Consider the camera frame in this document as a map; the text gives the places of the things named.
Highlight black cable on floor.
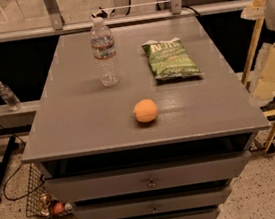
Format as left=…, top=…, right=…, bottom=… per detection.
left=0, top=94, right=49, bottom=204

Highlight small water bottle on ledge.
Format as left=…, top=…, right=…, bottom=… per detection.
left=0, top=81, right=22, bottom=111

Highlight middle grey drawer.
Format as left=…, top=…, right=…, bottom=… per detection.
left=74, top=186, right=232, bottom=219

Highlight orange fruit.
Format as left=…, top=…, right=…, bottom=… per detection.
left=133, top=99, right=158, bottom=123

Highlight grey drawer cabinet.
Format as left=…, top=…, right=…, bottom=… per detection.
left=23, top=17, right=268, bottom=219

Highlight red apple in basket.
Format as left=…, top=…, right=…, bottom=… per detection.
left=53, top=202, right=65, bottom=214

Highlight clear plastic water bottle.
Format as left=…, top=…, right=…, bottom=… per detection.
left=90, top=17, right=119, bottom=87

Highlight green chip bag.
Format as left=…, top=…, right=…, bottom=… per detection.
left=142, top=38, right=201, bottom=81

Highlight black metal stand bar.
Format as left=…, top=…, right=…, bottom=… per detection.
left=0, top=136, right=17, bottom=201

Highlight top grey drawer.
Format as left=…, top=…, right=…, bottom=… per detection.
left=45, top=151, right=250, bottom=202

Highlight yellow wooden easel frame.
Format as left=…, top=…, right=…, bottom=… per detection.
left=230, top=0, right=275, bottom=156

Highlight black wire basket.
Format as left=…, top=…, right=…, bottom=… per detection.
left=25, top=166, right=73, bottom=219

